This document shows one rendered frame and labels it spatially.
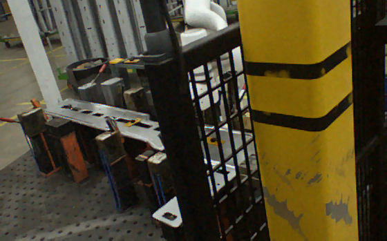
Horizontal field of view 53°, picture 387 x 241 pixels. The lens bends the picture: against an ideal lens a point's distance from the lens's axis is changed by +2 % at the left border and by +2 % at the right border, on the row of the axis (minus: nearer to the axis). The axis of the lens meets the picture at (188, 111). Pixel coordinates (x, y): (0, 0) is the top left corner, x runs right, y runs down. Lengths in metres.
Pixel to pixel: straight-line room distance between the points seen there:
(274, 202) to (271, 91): 0.17
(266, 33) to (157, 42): 0.13
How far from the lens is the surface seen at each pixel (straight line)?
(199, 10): 1.34
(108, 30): 6.10
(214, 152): 1.34
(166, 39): 0.40
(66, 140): 1.91
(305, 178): 0.52
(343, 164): 0.55
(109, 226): 1.65
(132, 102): 1.89
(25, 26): 5.23
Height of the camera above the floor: 1.65
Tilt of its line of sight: 22 degrees down
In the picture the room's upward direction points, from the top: 12 degrees counter-clockwise
